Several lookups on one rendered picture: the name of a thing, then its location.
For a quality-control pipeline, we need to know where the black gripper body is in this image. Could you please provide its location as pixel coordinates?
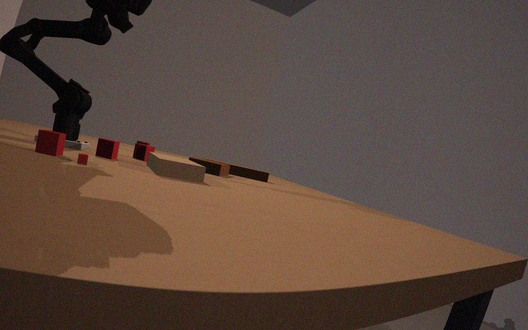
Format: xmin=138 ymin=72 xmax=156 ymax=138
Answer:
xmin=100 ymin=0 xmax=152 ymax=18

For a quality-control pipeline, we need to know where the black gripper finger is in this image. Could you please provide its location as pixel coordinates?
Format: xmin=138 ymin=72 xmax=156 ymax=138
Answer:
xmin=123 ymin=0 xmax=140 ymax=7

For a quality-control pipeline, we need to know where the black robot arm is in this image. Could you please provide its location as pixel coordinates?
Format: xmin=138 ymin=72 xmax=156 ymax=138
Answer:
xmin=0 ymin=0 xmax=133 ymax=141

